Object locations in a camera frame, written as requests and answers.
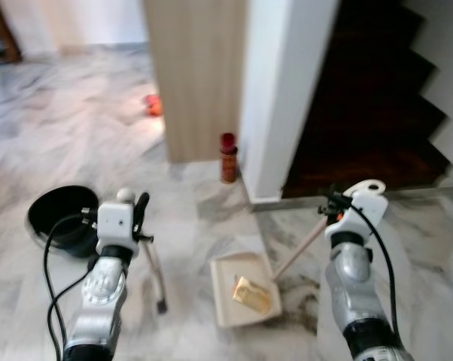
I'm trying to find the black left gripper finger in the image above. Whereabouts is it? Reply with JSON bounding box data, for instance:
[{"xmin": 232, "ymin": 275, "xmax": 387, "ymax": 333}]
[{"xmin": 132, "ymin": 191, "xmax": 151, "ymax": 237}]

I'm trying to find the hand brush with black bristles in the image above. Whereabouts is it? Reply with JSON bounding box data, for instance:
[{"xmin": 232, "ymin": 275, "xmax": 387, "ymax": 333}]
[{"xmin": 140, "ymin": 238, "xmax": 169, "ymax": 315}]

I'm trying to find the beige dustpan with wooden handle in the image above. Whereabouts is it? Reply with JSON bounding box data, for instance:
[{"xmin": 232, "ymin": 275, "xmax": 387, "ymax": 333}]
[{"xmin": 209, "ymin": 217, "xmax": 330, "ymax": 329}]

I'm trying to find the yellow wrapper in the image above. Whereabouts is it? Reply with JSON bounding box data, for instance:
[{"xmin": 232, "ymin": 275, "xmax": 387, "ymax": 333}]
[{"xmin": 232, "ymin": 275, "xmax": 273, "ymax": 314}]

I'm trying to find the black round bucket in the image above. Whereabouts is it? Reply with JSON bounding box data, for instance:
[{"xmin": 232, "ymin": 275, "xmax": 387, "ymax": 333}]
[{"xmin": 26, "ymin": 184, "xmax": 101, "ymax": 258}]

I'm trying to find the dark wooden staircase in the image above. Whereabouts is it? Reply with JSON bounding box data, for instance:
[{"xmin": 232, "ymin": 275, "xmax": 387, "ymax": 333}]
[{"xmin": 282, "ymin": 0, "xmax": 453, "ymax": 199}]

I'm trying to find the orange bottle with red cap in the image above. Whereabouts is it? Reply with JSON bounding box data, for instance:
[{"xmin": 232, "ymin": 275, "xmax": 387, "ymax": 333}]
[{"xmin": 218, "ymin": 132, "xmax": 239, "ymax": 184}]

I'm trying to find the red and orange toy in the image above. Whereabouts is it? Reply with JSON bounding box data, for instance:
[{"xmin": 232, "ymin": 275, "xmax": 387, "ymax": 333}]
[{"xmin": 142, "ymin": 93, "xmax": 164, "ymax": 118}]

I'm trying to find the light wooden cabinet panel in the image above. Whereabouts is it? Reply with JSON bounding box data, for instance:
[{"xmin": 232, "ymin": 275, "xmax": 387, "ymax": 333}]
[{"xmin": 141, "ymin": 0, "xmax": 249, "ymax": 164}]

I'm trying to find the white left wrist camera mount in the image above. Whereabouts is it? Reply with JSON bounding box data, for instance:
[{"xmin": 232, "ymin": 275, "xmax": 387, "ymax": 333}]
[{"xmin": 96, "ymin": 187, "xmax": 138, "ymax": 250}]

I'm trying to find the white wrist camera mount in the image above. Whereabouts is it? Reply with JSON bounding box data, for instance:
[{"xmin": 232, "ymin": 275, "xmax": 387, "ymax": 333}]
[
  {"xmin": 327, "ymin": 178, "xmax": 390, "ymax": 243},
  {"xmin": 96, "ymin": 187, "xmax": 138, "ymax": 250}
]

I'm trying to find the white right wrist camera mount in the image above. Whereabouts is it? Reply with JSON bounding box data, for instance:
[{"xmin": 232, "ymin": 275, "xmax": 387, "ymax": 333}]
[{"xmin": 327, "ymin": 178, "xmax": 390, "ymax": 243}]

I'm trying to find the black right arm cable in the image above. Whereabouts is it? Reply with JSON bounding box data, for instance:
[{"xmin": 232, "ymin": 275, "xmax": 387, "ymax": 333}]
[{"xmin": 345, "ymin": 199, "xmax": 401, "ymax": 341}]

